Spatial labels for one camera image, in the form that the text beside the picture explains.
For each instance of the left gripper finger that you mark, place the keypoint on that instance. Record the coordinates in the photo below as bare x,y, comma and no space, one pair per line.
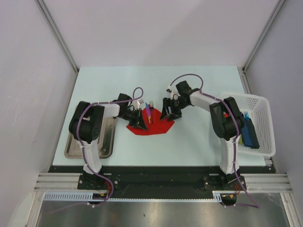
135,124
140,121

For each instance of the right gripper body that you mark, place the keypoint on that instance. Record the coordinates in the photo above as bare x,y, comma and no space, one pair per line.
178,103

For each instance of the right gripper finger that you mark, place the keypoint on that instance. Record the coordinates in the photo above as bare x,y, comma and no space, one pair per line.
165,108
174,115

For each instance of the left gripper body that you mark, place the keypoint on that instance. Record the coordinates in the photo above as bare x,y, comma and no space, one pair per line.
129,115

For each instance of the red paper napkin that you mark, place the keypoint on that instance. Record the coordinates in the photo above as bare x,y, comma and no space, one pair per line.
158,126

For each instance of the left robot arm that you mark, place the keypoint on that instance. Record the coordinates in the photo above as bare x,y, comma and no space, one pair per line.
86,123

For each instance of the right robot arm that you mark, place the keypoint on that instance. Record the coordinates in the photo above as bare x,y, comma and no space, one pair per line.
226,118

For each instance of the green rolled napkin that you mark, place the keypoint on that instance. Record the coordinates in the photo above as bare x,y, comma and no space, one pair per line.
240,140

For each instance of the blue rolled napkin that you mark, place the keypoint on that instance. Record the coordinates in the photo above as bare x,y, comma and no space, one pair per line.
246,140

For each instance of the dark navy rolled napkin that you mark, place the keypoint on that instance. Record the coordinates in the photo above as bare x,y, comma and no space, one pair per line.
252,133

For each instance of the white plastic basket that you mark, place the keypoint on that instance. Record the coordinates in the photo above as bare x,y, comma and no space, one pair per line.
258,110

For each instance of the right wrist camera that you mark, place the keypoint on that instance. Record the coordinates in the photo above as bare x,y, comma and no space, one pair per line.
171,90

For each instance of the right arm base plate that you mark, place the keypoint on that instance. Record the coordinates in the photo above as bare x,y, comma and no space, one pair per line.
222,183

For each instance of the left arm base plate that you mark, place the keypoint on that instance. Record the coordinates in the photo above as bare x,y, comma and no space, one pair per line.
93,182

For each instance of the aluminium frame rail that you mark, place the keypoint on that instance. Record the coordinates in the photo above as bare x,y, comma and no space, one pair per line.
262,183

